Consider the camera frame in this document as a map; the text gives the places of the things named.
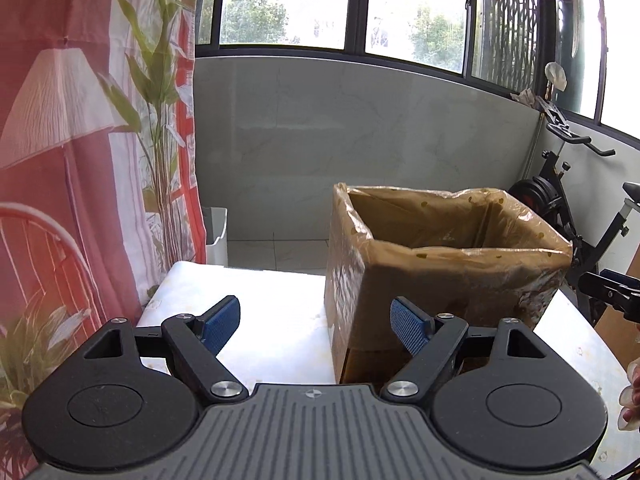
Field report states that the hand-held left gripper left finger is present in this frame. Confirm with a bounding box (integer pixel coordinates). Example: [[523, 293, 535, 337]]
[[84, 295, 249, 404]]

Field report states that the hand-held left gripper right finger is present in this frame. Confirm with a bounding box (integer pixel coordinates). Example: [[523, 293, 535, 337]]
[[381, 296, 547, 404]]

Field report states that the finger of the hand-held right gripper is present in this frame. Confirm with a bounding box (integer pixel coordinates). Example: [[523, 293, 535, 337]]
[[580, 269, 640, 323]]

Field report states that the plastic lined cardboard box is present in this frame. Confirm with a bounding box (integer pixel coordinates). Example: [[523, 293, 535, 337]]
[[324, 182, 573, 386]]

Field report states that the person's right hand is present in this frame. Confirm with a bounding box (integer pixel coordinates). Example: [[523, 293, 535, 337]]
[[618, 362, 640, 432]]

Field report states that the brown board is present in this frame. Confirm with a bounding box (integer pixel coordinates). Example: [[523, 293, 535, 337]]
[[594, 302, 640, 366]]

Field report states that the floral tablecloth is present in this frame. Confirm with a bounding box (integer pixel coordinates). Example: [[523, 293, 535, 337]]
[[135, 260, 640, 479]]

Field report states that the white plastic bin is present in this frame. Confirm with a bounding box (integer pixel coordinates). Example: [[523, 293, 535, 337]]
[[204, 206, 229, 267]]

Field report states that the black exercise bike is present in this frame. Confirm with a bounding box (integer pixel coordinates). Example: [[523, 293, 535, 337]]
[[507, 105, 640, 326]]

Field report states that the white rag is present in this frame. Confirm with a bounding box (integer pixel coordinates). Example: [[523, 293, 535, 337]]
[[544, 61, 568, 93]]

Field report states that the red printed curtain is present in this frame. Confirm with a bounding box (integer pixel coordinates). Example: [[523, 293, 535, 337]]
[[0, 0, 207, 480]]

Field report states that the metal lattice window grille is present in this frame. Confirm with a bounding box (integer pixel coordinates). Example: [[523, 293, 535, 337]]
[[472, 0, 541, 93]]

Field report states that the black framed window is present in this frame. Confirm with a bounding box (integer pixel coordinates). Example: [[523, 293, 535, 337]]
[[195, 0, 640, 142]]

